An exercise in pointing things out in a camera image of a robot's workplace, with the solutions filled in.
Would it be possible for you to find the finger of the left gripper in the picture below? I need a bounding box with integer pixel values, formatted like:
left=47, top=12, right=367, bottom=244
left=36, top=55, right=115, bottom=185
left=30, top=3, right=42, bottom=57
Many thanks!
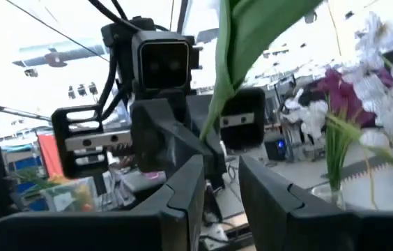
left=130, top=98, right=215, bottom=175
left=186, top=94, right=227, bottom=188

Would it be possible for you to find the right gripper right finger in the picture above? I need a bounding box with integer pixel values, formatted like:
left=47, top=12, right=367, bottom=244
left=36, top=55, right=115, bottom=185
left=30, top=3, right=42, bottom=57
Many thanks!
left=238, top=155, right=393, bottom=251

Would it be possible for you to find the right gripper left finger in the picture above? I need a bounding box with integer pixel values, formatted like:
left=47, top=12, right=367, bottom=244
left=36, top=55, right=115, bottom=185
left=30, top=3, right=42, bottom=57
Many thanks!
left=0, top=155, right=206, bottom=251

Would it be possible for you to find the peach artificial tulip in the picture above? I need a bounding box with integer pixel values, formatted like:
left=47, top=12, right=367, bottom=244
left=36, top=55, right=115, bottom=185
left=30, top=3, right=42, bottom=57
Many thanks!
left=199, top=0, right=323, bottom=142

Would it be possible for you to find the purple artificial flower bunch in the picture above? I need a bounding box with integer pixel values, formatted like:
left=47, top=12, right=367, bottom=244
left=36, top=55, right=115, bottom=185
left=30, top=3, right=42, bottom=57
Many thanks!
left=316, top=68, right=378, bottom=195

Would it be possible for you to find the small clear glass vase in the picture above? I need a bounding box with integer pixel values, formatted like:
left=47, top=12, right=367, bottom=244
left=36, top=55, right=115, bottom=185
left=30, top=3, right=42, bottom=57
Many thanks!
left=310, top=181, right=346, bottom=211

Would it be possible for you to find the orange red panel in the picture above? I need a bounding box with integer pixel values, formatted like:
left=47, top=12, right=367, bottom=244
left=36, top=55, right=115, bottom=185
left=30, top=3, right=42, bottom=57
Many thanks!
left=38, top=134, right=65, bottom=178

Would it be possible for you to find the clear plastic storage box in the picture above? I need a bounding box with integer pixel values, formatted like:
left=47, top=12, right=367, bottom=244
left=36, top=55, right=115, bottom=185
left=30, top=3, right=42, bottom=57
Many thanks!
left=41, top=177, right=96, bottom=213

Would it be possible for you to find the grey ceiling fixture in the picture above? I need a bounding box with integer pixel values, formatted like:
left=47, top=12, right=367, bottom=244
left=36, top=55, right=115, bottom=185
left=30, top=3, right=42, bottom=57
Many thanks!
left=11, top=41, right=110, bottom=69

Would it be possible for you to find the black device with blue light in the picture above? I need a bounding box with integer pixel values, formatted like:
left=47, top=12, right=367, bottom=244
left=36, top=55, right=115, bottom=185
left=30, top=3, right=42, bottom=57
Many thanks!
left=264, top=137, right=288, bottom=161

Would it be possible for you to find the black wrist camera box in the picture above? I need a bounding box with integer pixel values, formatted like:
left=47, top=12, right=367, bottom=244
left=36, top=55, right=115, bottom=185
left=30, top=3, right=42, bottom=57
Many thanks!
left=132, top=30, right=201, bottom=92

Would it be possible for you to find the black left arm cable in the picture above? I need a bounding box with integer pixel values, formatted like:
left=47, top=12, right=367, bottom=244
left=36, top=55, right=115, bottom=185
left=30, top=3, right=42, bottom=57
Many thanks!
left=88, top=0, right=138, bottom=121

